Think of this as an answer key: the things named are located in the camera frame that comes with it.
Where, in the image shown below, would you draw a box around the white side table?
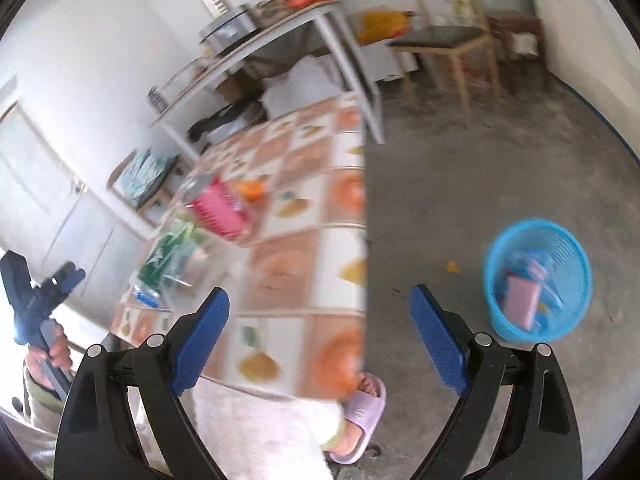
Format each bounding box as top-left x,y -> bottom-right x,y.
149,0 -> 387,163

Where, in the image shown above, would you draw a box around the patterned tablecloth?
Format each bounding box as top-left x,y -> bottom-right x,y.
107,94 -> 369,403

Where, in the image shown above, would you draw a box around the clear plastic container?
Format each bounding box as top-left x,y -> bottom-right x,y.
162,170 -> 263,306

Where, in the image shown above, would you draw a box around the white plastic bag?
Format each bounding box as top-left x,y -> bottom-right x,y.
264,56 -> 342,117

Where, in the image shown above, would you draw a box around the yellow plastic bag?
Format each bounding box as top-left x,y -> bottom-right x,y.
357,9 -> 417,45

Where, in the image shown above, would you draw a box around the person's left hand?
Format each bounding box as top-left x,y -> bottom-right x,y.
25,322 -> 72,392

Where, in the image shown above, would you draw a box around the dark wooden stool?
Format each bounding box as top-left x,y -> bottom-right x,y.
487,9 -> 549,63

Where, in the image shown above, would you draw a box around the patterned seat cushion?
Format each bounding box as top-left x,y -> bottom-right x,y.
119,149 -> 174,209

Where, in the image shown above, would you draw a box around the purple slipper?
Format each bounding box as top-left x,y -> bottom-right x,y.
324,375 -> 389,465

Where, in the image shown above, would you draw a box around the white and green bag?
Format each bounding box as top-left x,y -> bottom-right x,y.
451,0 -> 477,27

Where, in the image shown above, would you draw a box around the pink can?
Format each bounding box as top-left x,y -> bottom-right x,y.
191,177 -> 252,242

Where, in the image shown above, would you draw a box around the glass bowl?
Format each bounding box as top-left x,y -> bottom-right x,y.
169,54 -> 217,87

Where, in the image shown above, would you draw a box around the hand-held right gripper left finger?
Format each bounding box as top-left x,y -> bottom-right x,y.
54,287 -> 231,480

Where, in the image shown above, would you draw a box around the black cloth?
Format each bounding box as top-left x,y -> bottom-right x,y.
186,101 -> 267,144

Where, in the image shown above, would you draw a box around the wooden chair with black seat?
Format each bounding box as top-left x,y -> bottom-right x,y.
387,0 -> 503,115

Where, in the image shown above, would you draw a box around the white door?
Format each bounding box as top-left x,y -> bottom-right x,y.
0,102 -> 153,313

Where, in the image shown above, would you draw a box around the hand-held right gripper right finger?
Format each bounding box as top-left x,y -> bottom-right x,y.
409,284 -> 583,480

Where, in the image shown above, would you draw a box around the blue plastic waste basket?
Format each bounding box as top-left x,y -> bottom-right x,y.
482,217 -> 594,344

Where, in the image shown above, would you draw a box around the person's foot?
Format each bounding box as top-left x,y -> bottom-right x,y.
322,374 -> 380,456

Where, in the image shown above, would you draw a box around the pink packet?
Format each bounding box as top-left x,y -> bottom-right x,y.
501,275 -> 543,331

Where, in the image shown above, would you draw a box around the person's left forearm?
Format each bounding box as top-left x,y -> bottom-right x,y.
21,367 -> 68,436

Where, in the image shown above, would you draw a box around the silver rice cooker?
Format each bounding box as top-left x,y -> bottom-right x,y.
197,4 -> 262,57

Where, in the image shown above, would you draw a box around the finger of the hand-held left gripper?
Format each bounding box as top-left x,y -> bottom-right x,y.
0,250 -> 34,317
36,260 -> 87,307

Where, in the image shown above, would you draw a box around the white mattress with blue edge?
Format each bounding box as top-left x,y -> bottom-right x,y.
520,0 -> 640,163

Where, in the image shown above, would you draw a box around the white cloth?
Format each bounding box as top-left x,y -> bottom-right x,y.
510,32 -> 539,57

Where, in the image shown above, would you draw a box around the white storage box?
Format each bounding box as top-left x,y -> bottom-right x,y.
359,41 -> 419,84

